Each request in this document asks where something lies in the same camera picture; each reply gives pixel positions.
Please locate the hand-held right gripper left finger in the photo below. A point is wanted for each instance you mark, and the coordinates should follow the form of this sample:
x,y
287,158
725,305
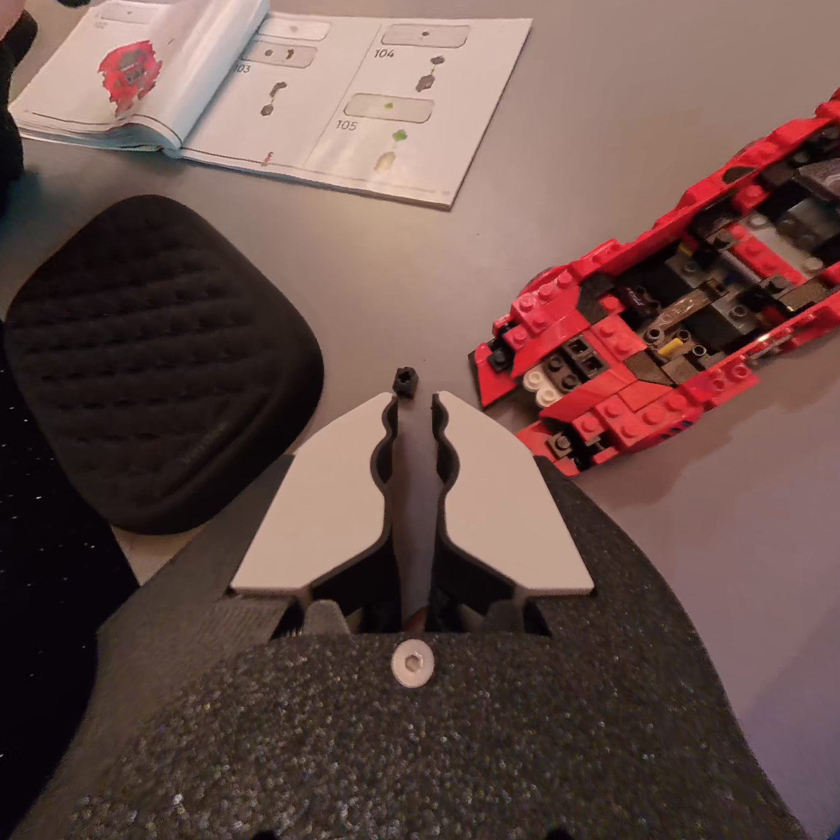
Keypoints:
x,y
321,505

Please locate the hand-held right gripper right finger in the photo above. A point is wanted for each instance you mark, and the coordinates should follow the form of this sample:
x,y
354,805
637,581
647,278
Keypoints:
x,y
505,512

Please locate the small black lego piece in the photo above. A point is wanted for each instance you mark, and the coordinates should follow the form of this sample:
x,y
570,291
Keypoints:
x,y
403,381

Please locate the person's left forearm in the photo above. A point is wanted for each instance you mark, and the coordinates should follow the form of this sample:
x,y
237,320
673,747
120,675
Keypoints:
x,y
13,118

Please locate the red lego car model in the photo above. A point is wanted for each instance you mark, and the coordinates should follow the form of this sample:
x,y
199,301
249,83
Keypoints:
x,y
610,420

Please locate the lego instruction booklet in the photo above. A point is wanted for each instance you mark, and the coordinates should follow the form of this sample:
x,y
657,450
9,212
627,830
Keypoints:
x,y
407,131

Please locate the black padded cushion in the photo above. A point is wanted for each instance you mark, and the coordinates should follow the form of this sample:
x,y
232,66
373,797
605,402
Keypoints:
x,y
164,361

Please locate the person's dark clothing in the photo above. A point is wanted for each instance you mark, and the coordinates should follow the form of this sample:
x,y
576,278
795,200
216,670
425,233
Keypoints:
x,y
46,525

